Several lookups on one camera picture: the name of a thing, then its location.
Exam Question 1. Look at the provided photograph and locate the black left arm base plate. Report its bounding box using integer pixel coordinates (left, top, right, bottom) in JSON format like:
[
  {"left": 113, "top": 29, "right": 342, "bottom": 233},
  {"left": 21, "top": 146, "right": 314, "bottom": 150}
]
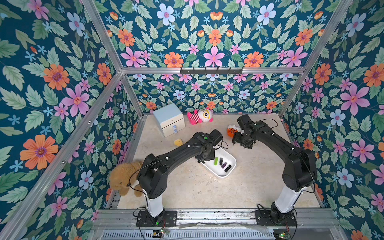
[{"left": 136, "top": 210, "right": 178, "bottom": 228}]

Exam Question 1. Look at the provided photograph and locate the light blue drawer cabinet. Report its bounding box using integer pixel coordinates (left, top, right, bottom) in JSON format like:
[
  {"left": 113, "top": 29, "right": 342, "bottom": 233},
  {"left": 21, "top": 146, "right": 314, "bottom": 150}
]
[{"left": 153, "top": 104, "right": 186, "bottom": 137}]

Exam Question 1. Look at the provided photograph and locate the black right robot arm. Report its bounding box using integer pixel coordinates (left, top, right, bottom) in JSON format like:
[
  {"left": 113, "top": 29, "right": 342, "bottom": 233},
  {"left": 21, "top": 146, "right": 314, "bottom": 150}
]
[{"left": 232, "top": 115, "right": 317, "bottom": 224}]

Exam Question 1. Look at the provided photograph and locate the orange tiger toy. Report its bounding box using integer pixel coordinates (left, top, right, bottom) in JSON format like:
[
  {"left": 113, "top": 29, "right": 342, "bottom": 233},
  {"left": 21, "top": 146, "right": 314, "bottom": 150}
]
[{"left": 227, "top": 125, "right": 239, "bottom": 138}]

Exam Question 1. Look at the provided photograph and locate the black wall hook rail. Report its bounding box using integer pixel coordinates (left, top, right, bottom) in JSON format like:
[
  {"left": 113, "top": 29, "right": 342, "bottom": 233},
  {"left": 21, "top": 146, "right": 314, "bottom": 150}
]
[{"left": 180, "top": 67, "right": 244, "bottom": 75}]

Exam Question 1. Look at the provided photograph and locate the brown teddy bear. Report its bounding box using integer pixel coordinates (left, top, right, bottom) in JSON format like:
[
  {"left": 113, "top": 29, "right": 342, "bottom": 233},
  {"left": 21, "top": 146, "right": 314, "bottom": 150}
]
[{"left": 110, "top": 162, "right": 144, "bottom": 197}]

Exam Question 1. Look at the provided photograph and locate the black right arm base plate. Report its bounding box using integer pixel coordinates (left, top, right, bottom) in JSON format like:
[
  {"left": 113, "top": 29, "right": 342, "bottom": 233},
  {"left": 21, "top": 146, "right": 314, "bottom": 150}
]
[{"left": 255, "top": 210, "right": 297, "bottom": 227}]

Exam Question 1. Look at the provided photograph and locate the pink striped plush fish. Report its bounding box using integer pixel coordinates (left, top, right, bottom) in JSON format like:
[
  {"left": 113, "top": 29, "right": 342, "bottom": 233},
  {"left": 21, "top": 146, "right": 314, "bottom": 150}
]
[{"left": 187, "top": 109, "right": 213, "bottom": 125}]

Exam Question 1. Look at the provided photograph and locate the white storage box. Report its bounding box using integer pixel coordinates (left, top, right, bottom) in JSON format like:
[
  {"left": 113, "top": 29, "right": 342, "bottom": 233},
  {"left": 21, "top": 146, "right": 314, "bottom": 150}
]
[{"left": 201, "top": 149, "right": 237, "bottom": 178}]

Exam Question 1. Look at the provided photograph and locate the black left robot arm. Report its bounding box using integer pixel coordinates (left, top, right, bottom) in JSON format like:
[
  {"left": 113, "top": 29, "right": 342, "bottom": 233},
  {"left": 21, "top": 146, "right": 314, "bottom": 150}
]
[{"left": 137, "top": 130, "right": 223, "bottom": 221}]

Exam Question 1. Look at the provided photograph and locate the yellow chick toy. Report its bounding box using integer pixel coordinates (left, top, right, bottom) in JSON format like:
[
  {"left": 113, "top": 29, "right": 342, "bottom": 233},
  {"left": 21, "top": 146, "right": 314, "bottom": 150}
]
[{"left": 174, "top": 139, "right": 184, "bottom": 147}]

